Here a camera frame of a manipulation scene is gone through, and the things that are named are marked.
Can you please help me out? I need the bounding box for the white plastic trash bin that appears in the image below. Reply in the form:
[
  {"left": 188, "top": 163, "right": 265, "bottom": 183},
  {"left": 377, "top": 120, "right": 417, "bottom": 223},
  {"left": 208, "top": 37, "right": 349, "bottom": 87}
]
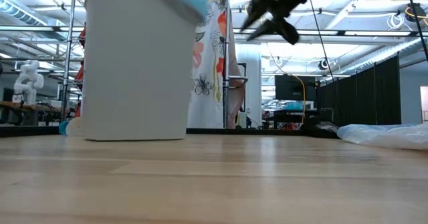
[{"left": 82, "top": 0, "right": 201, "bottom": 142}]

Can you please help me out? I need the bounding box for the white bag with blue hem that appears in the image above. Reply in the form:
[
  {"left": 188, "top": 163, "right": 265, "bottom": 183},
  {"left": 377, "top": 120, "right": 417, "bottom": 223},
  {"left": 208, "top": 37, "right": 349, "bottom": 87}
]
[{"left": 336, "top": 122, "right": 428, "bottom": 151}]

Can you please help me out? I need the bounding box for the blue trash bag roll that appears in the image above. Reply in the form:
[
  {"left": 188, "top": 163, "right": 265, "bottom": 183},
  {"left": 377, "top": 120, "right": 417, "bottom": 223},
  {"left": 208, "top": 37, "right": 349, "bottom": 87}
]
[{"left": 58, "top": 120, "right": 70, "bottom": 136}]

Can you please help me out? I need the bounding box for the black monitor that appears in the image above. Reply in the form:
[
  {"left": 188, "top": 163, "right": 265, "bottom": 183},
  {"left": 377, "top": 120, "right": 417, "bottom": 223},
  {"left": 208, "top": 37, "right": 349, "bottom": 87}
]
[{"left": 274, "top": 75, "right": 317, "bottom": 102}]

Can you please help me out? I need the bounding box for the floral print curtain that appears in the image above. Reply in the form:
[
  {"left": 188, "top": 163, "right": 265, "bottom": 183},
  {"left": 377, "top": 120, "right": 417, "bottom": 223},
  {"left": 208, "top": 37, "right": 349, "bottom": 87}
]
[{"left": 187, "top": 0, "right": 247, "bottom": 130}]

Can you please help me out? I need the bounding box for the wooden workbench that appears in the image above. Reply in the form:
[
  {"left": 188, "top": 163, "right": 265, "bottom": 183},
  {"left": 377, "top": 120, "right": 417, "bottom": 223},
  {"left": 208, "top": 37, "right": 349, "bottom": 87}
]
[{"left": 0, "top": 100, "right": 70, "bottom": 127}]

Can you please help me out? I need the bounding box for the long thin black cable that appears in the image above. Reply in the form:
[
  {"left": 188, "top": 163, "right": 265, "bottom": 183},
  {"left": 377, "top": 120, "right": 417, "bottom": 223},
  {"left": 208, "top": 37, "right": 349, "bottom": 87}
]
[{"left": 309, "top": 0, "right": 336, "bottom": 83}]

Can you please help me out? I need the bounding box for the yellow cable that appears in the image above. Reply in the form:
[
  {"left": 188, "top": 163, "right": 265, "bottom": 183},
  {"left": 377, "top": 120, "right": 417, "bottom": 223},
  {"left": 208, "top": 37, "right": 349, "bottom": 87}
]
[{"left": 263, "top": 43, "right": 307, "bottom": 125}]

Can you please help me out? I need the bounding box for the black partition wall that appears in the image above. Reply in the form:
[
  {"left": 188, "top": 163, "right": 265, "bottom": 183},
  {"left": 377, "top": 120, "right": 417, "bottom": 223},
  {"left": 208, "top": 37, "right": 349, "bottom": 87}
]
[{"left": 316, "top": 53, "right": 402, "bottom": 127}]

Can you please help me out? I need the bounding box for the black metal table frame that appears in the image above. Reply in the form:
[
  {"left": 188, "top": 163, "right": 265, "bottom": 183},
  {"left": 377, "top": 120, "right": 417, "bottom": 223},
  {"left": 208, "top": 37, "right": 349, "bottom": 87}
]
[{"left": 0, "top": 126, "right": 304, "bottom": 138}]

